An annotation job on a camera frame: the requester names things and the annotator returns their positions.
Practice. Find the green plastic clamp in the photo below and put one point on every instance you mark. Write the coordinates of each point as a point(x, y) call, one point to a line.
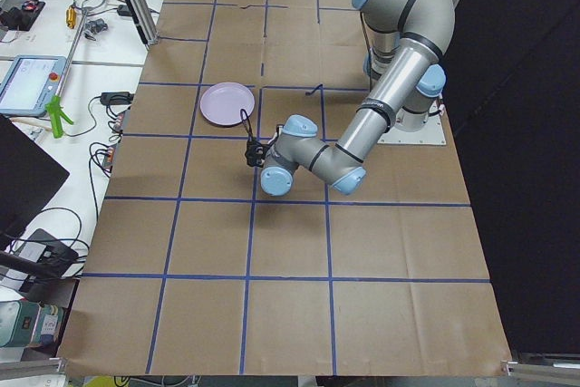
point(56, 115)

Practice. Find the black power brick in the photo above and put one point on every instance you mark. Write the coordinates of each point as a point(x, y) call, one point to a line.
point(116, 98)

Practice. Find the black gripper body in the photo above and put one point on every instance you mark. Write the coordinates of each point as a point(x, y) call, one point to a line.
point(259, 175)

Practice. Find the lavender round plate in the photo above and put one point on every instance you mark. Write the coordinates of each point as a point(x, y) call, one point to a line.
point(222, 103)

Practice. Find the brown paper table cover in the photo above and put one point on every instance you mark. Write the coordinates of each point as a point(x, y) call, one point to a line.
point(241, 235)

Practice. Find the black monitor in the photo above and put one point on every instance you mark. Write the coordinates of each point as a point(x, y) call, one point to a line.
point(29, 180)

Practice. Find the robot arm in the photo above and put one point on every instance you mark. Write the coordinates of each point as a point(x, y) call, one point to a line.
point(425, 28)

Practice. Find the blue teach pendant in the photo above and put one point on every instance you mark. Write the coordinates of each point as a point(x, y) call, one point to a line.
point(30, 84)

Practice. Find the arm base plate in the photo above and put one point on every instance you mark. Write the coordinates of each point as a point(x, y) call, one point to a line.
point(416, 129)

